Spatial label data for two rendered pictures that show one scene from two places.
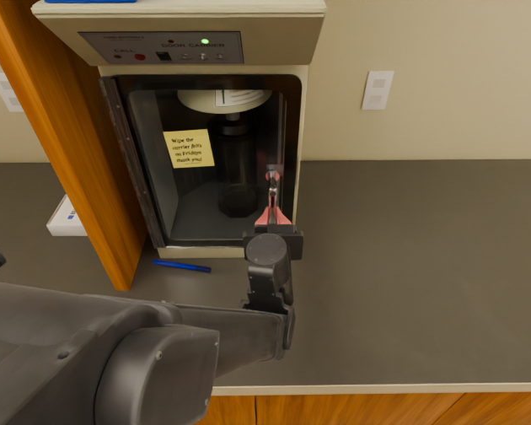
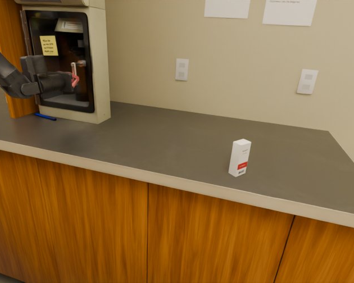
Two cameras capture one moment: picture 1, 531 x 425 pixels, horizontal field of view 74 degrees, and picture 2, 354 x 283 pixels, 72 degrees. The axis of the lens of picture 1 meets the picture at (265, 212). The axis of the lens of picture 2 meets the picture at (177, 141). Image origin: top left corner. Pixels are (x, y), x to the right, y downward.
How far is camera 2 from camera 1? 0.84 m
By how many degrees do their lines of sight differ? 24
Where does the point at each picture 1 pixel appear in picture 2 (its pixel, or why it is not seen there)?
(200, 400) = not seen: outside the picture
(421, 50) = (201, 49)
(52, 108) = not seen: outside the picture
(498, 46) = (241, 50)
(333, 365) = (70, 149)
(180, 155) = (45, 48)
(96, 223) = not seen: hidden behind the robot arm
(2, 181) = not seen: hidden behind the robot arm
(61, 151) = not seen: outside the picture
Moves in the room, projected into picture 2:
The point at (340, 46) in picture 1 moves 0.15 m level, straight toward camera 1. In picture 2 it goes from (161, 44) to (145, 44)
